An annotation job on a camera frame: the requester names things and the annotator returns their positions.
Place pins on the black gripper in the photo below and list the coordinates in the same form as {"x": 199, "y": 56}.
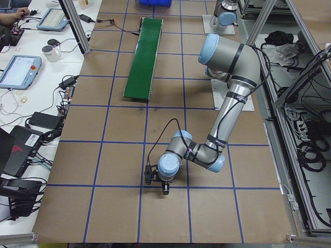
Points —
{"x": 165, "y": 184}

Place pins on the person's hand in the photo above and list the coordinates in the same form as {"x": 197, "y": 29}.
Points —
{"x": 19, "y": 14}

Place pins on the green conveyor belt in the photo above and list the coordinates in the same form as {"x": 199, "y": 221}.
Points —
{"x": 142, "y": 69}

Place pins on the black laptop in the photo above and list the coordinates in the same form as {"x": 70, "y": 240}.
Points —
{"x": 16, "y": 147}

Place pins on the white mug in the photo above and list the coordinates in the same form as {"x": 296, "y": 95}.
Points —
{"x": 51, "y": 53}

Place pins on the blue plastic bin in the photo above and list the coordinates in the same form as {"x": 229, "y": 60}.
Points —
{"x": 163, "y": 3}

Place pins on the near blue teach pendant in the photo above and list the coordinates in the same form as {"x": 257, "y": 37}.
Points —
{"x": 20, "y": 72}

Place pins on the blue teach pendant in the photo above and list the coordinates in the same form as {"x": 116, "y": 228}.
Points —
{"x": 20, "y": 72}
{"x": 53, "y": 20}

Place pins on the black power adapter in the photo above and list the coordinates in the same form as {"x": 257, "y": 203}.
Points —
{"x": 86, "y": 18}

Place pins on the far blue teach pendant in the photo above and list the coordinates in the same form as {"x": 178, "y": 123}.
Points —
{"x": 53, "y": 20}

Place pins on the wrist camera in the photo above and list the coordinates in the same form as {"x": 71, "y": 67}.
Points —
{"x": 150, "y": 174}

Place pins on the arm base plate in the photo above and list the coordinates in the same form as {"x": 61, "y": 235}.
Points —
{"x": 219, "y": 27}
{"x": 220, "y": 89}

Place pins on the aluminium frame post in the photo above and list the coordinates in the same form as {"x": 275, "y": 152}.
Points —
{"x": 76, "y": 26}

